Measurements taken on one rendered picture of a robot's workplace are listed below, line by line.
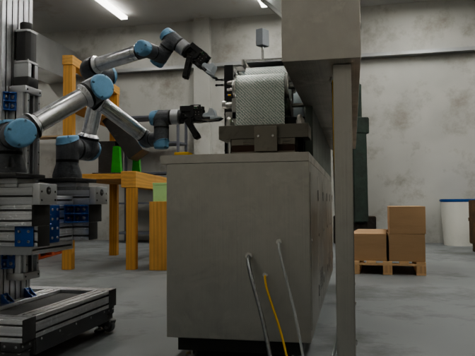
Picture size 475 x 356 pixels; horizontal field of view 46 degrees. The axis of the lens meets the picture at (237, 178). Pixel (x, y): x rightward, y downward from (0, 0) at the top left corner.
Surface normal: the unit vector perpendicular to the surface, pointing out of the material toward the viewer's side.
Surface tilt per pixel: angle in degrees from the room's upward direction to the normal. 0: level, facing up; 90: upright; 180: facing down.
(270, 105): 90
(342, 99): 90
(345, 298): 90
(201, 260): 90
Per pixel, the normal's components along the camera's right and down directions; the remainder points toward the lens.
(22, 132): 0.51, 0.03
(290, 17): -0.20, -0.04
